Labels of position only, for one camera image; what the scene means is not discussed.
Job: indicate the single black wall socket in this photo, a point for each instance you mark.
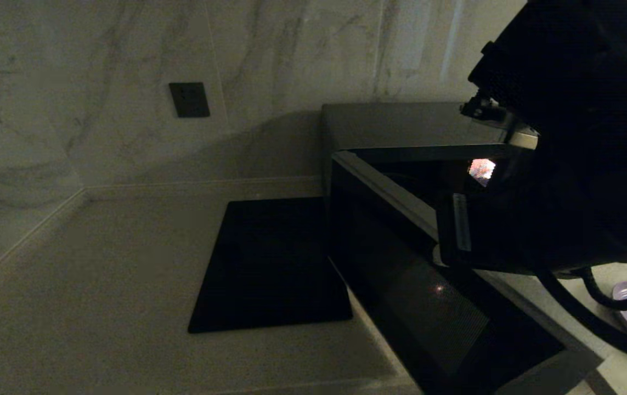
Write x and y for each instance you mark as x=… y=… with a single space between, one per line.
x=188 y=100

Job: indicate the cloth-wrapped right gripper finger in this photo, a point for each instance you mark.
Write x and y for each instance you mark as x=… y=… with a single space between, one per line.
x=461 y=222

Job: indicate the black glass induction cooktop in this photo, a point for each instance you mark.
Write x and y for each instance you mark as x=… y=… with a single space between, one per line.
x=269 y=263

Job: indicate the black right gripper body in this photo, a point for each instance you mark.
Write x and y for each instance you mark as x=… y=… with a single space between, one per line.
x=505 y=236

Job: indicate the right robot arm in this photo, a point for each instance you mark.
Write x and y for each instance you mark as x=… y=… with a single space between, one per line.
x=593 y=109

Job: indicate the black glass microwave door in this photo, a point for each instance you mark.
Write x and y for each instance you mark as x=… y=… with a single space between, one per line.
x=401 y=285

